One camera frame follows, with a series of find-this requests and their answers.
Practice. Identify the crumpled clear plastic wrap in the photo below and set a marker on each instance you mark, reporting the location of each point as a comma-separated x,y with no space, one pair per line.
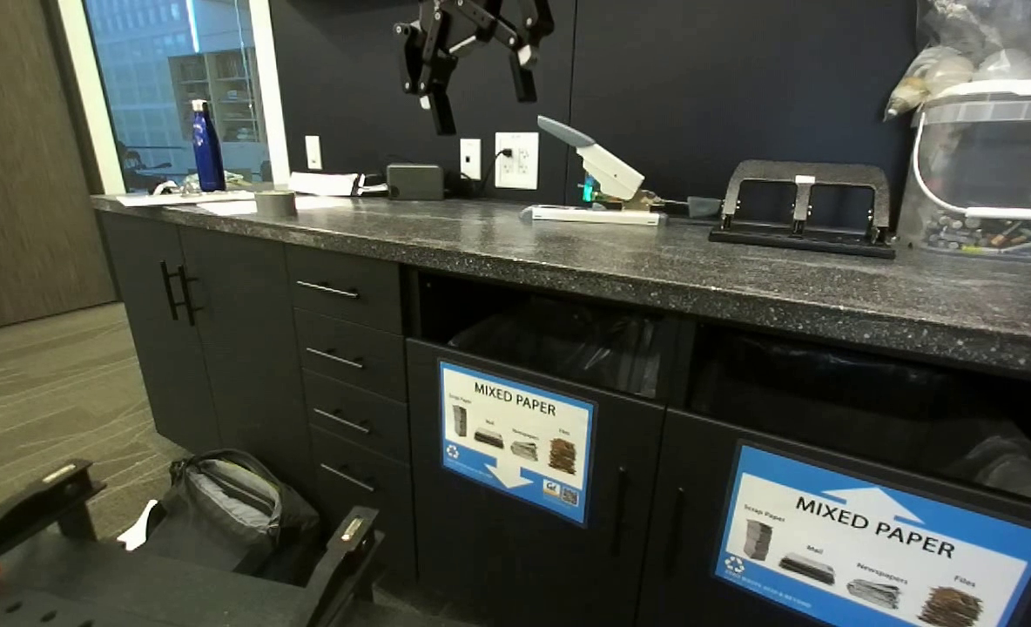
171,187

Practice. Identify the black grey backpack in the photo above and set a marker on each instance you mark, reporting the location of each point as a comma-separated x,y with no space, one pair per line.
238,509

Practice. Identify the black bin door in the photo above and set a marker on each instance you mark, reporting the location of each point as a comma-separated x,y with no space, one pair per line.
515,571

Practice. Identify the black cabinet door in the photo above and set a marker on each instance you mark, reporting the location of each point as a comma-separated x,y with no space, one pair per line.
136,335
250,372

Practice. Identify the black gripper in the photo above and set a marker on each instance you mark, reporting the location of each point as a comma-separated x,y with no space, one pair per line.
482,16

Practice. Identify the black power adapter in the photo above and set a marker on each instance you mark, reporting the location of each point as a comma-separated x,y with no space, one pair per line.
411,182

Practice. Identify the white framed window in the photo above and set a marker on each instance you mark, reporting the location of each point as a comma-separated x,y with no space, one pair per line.
179,70

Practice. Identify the flat white paper sheet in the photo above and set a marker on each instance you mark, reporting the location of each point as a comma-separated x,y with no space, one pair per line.
161,201
229,207

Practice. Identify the white paper on floor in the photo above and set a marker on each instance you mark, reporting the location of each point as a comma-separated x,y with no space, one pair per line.
136,529

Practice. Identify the blue water bottle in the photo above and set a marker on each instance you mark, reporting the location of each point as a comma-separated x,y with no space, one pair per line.
207,144

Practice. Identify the blue label up arrow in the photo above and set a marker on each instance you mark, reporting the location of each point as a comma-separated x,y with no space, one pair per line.
877,544

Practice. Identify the black box blue label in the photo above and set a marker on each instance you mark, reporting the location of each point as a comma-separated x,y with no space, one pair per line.
677,594

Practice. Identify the clear plastic storage container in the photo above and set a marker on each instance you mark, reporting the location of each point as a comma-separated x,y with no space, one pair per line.
989,161

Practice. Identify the black cabinet drawer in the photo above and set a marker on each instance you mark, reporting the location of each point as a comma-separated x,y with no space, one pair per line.
360,446
352,377
345,315
363,524

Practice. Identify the black hole punch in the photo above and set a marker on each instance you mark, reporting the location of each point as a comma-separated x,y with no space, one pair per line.
806,237

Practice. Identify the translucent plastic bag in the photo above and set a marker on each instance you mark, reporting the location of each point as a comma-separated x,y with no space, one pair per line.
980,38

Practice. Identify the large white wall outlet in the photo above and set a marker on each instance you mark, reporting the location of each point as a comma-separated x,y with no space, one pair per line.
515,161

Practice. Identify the white power strip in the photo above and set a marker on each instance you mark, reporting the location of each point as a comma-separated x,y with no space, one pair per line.
328,182

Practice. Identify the grey white stapler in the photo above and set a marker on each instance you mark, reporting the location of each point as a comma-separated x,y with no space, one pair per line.
602,177

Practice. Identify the white wall switch plate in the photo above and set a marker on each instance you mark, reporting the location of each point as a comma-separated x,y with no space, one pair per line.
310,151

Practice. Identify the small white wall outlet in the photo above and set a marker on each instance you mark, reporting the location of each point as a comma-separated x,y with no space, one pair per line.
469,158

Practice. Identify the black bin bag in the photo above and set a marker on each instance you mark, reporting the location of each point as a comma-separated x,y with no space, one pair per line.
864,405
586,343

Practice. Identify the grey tape roll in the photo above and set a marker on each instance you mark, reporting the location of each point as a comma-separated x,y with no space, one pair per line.
275,205

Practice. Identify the blue label down arrow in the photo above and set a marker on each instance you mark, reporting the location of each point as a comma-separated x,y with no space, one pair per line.
515,436

